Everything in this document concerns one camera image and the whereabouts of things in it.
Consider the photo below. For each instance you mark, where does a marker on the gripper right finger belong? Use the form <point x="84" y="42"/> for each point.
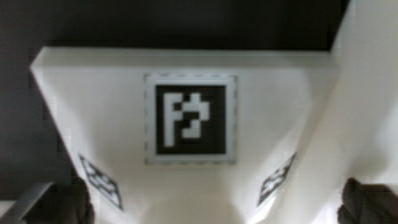
<point x="370" y="204"/>

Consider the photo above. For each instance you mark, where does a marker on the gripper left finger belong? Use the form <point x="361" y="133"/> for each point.
<point x="52" y="204"/>

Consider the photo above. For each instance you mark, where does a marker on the white lamp base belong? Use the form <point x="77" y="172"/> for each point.
<point x="185" y="123"/>

